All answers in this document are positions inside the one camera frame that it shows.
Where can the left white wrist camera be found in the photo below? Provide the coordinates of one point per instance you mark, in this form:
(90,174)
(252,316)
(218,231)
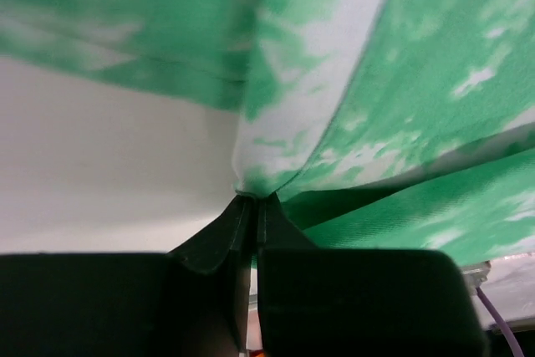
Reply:
(476,274)

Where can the green tie-dye trousers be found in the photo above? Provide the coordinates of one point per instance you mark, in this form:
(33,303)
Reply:
(378,123)

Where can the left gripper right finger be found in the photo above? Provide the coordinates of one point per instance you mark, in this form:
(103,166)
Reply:
(315,301)

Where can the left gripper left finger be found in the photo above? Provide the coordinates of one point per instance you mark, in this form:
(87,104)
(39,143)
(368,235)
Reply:
(191,301)

